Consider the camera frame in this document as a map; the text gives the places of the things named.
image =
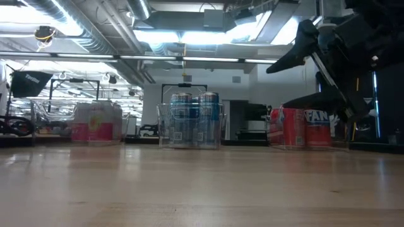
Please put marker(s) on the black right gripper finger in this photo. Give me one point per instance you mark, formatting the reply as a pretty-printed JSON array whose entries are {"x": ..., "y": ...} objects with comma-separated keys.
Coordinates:
[
  {"x": 296, "y": 53},
  {"x": 318, "y": 99}
]

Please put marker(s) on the red cola can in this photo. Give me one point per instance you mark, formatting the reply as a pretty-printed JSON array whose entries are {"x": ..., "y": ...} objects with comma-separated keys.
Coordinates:
[
  {"x": 275, "y": 126},
  {"x": 293, "y": 126},
  {"x": 318, "y": 132}
]

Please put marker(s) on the clear plastic bin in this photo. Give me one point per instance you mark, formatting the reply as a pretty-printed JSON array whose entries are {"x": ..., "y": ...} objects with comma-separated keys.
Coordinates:
[
  {"x": 339, "y": 138},
  {"x": 50, "y": 123},
  {"x": 164, "y": 138}
]

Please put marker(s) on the blue silver Red Bull can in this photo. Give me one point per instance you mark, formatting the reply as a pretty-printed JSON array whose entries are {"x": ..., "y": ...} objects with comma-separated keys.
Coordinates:
[
  {"x": 194, "y": 126},
  {"x": 180, "y": 97},
  {"x": 209, "y": 97}
]

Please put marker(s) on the white pink soda can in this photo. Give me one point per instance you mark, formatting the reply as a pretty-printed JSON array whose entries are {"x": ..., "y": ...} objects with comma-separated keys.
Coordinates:
[{"x": 101, "y": 126}]

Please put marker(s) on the white orange soda can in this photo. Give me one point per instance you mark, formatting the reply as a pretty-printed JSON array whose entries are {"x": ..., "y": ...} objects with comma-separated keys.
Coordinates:
[{"x": 80, "y": 126}]

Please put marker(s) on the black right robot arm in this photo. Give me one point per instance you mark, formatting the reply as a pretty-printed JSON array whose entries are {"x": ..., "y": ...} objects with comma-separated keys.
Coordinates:
[{"x": 382, "y": 19}]

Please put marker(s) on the white ceiling fixture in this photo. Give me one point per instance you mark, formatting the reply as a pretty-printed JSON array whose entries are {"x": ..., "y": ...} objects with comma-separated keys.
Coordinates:
[{"x": 326, "y": 30}]

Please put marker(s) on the black background cabinet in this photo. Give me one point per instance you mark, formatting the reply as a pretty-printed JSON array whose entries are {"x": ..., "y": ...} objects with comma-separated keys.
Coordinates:
[{"x": 249, "y": 119}]

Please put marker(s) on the bright ceiling light panel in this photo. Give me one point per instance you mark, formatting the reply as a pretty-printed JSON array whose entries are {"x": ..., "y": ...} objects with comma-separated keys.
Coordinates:
[{"x": 195, "y": 37}]

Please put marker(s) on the long fluorescent strip light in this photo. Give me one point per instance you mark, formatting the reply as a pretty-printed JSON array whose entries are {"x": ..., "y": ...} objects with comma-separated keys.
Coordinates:
[{"x": 148, "y": 57}]

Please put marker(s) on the round ceiling sensor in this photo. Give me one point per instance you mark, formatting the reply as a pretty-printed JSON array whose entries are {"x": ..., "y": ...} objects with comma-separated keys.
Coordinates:
[{"x": 44, "y": 33}]

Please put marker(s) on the black softbox light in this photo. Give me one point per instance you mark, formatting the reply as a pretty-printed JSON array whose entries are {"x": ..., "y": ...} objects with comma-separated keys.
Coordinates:
[{"x": 30, "y": 83}]

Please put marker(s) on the grey ceiling duct box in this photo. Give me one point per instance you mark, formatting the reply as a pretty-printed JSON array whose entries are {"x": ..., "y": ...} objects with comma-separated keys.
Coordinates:
[{"x": 214, "y": 19}]

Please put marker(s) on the black gantry frame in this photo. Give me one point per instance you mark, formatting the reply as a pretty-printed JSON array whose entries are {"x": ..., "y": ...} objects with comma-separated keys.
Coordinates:
[
  {"x": 184, "y": 85},
  {"x": 75, "y": 80}
]

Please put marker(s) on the silver round ventilation duct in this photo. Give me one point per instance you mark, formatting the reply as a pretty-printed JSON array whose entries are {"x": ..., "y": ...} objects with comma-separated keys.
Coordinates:
[{"x": 139, "y": 8}]

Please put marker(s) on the spiral silver ceiling duct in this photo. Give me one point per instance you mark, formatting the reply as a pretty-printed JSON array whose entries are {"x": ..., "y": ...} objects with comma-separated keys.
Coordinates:
[{"x": 79, "y": 34}]

